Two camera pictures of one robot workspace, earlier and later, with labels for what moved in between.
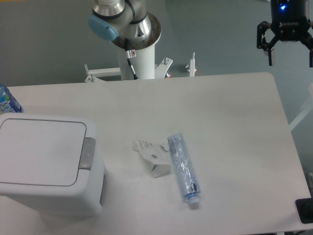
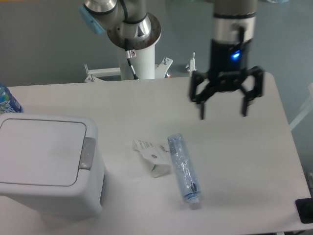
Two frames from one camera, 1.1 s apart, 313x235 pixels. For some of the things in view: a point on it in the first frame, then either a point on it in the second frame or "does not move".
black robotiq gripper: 289,23 -> 228,67
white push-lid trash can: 53,163 does not move
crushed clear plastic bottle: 186,173 does not move
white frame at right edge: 309,108 does not move
